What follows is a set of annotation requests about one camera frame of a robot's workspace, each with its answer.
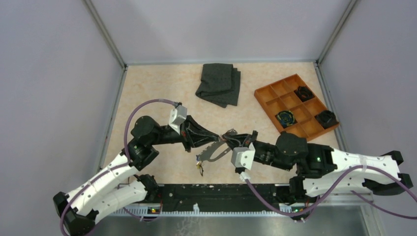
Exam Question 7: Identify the yellow key tag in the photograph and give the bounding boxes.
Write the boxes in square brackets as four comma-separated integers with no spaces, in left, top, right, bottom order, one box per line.
[196,162,204,177]

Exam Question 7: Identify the black rolled belt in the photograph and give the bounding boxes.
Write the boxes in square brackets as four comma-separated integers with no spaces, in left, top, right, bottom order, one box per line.
[294,86,315,102]

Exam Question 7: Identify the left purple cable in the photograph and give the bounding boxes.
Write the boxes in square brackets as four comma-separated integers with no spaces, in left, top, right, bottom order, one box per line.
[60,99,181,236]

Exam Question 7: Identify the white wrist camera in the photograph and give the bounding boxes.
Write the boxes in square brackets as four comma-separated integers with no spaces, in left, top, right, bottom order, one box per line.
[231,143,256,170]
[168,105,187,134]

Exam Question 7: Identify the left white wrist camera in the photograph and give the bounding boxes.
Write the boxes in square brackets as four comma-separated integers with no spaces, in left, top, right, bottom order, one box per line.
[168,105,187,134]

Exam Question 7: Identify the blue yellow rolled tie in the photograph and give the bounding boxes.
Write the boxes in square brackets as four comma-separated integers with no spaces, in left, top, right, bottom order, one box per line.
[275,110,297,128]

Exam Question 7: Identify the dark grey folded cloth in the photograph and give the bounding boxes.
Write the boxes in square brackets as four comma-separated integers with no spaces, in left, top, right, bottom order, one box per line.
[195,63,241,108]

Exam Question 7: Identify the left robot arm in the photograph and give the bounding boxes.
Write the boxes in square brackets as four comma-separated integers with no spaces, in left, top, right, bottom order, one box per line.
[53,115,219,236]

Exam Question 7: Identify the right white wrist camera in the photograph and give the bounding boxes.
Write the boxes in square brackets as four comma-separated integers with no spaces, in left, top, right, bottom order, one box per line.
[231,143,256,170]

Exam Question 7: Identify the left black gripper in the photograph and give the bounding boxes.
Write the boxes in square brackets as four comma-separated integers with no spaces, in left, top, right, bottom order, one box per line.
[149,115,219,152]

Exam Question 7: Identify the metal key holder plate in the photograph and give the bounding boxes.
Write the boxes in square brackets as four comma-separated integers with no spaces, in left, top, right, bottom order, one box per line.
[196,140,231,162]

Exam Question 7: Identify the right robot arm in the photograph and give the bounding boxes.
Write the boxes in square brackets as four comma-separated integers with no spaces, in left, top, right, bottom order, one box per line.
[222,131,413,203]

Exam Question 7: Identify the black rolled strap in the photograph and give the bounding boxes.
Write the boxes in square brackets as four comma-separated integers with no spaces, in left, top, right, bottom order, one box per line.
[314,110,339,129]

